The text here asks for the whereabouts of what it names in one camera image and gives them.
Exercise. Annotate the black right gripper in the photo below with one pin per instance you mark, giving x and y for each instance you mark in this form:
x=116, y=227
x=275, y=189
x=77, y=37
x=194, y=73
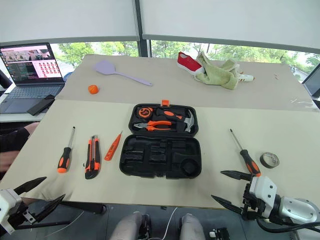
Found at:
x=252, y=207

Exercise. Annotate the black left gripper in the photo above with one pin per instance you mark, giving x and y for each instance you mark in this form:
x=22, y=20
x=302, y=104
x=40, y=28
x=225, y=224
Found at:
x=21, y=216

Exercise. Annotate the black electrical tape roll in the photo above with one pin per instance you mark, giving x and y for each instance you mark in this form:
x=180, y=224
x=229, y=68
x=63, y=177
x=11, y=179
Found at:
x=263, y=160

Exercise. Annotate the black tool case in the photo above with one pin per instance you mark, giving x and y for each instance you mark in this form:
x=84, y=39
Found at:
x=140, y=143

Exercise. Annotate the small black white device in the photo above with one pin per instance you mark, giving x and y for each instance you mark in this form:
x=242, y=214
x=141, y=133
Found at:
x=220, y=234

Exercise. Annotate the grey rounded shape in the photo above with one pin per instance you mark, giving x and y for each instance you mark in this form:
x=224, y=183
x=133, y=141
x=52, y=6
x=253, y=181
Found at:
x=130, y=226
x=191, y=227

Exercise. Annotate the person in black clothes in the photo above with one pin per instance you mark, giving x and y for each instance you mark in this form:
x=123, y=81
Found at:
x=13, y=140

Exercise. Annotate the orange black utility knife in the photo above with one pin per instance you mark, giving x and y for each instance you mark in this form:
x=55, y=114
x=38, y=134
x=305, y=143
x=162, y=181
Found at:
x=93, y=155

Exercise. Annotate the beige table cover sheet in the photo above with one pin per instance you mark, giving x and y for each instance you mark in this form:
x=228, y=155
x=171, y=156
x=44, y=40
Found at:
x=162, y=75
x=237, y=117

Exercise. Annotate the orange voltage tester pen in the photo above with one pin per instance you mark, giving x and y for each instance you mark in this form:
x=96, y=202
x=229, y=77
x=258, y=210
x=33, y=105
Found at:
x=112, y=148

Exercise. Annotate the flat black rectangular device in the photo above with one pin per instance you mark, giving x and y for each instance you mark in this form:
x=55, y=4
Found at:
x=41, y=104

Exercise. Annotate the light green towel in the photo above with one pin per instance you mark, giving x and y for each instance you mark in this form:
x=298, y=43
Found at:
x=220, y=75

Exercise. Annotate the orange black tape measure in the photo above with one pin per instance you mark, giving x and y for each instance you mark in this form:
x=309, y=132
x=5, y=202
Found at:
x=145, y=111

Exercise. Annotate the small orange round object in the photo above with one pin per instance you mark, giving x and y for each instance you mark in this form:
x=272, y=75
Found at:
x=93, y=89

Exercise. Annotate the grey open laptop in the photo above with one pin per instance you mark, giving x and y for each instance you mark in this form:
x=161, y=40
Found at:
x=27, y=75

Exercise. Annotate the dark tablet screen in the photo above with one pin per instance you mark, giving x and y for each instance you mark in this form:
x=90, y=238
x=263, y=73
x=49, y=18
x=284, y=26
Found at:
x=313, y=83

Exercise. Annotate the red white canvas shoe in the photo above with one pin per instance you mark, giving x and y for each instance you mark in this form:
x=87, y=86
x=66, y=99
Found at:
x=187, y=61

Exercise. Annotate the purple silicone spatula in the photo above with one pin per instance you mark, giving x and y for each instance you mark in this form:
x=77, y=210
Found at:
x=106, y=68

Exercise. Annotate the white roller blind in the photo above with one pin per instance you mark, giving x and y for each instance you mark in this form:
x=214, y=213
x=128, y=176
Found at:
x=225, y=17
x=67, y=17

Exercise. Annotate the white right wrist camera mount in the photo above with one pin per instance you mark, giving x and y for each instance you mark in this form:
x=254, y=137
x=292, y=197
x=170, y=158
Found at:
x=265, y=190

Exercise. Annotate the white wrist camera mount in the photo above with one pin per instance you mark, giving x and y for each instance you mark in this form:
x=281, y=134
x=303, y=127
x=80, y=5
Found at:
x=7, y=202
x=265, y=190

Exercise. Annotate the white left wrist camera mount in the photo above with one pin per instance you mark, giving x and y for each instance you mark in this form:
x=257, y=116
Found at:
x=7, y=202

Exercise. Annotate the black metal table frame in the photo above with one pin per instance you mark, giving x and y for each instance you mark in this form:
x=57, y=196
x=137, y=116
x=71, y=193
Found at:
x=82, y=207

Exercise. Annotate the grey window frame post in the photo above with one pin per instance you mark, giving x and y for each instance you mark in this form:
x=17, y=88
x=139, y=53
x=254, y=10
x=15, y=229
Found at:
x=143, y=47

